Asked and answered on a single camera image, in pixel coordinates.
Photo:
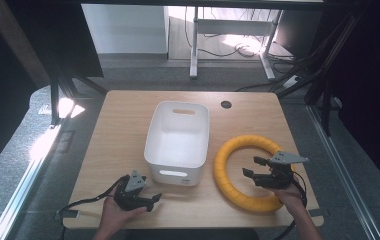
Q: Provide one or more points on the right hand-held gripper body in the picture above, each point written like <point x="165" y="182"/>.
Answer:
<point x="279" y="171"/>

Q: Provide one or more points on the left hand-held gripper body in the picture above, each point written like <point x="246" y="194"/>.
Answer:
<point x="128" y="195"/>

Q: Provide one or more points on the person's left hand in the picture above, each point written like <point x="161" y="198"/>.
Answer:
<point x="118" y="213"/>

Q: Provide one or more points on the person's right hand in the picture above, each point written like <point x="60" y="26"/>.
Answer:
<point x="289" y="196"/>

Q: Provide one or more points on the black tape strip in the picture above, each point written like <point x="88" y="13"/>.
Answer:
<point x="70" y="214"/>
<point x="316" y="212"/>

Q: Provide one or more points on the white plastic bin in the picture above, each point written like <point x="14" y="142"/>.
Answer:
<point x="178" y="146"/>

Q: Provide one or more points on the black table grommet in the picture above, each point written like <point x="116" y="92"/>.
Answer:
<point x="226" y="104"/>

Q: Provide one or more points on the white power strip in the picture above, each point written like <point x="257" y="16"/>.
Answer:
<point x="292" y="81"/>

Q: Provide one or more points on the black metal stand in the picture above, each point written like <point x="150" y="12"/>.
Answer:
<point x="59" y="93"/>

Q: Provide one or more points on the black computer tower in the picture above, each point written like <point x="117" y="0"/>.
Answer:
<point x="296" y="31"/>

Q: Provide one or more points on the black panel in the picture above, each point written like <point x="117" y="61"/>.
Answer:
<point x="58" y="33"/>

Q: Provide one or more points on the aluminium rail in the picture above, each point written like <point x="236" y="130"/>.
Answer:
<point x="343" y="173"/>
<point x="24" y="186"/>

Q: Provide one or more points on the white metal desk frame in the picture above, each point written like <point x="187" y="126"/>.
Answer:
<point x="234" y="26"/>

